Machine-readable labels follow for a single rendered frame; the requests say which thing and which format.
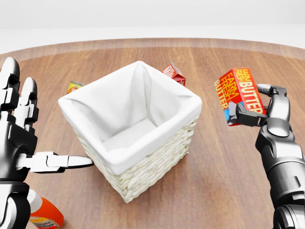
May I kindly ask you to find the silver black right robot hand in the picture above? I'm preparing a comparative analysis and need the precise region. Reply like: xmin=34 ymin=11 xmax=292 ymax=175
xmin=235 ymin=83 xmax=305 ymax=168

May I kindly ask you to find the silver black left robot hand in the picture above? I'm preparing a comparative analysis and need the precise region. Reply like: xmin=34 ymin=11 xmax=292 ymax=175
xmin=0 ymin=57 xmax=94 ymax=184

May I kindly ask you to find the red butter box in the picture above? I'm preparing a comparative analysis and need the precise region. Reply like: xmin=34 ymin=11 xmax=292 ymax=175
xmin=213 ymin=67 xmax=267 ymax=127

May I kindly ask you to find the white wicker basket with liner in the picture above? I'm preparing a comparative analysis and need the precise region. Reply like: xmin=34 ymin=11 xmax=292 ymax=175
xmin=58 ymin=60 xmax=203 ymax=204

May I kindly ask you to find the orange ketchup bottle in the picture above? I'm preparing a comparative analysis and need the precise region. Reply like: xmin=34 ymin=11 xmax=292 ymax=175
xmin=27 ymin=189 xmax=65 ymax=229

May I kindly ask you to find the yellow orange food box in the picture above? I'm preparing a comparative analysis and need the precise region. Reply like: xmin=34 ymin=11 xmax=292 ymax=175
xmin=67 ymin=80 xmax=84 ymax=95

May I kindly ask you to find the red milk carton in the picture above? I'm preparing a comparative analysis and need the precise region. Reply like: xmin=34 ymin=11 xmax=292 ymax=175
xmin=162 ymin=61 xmax=186 ymax=87

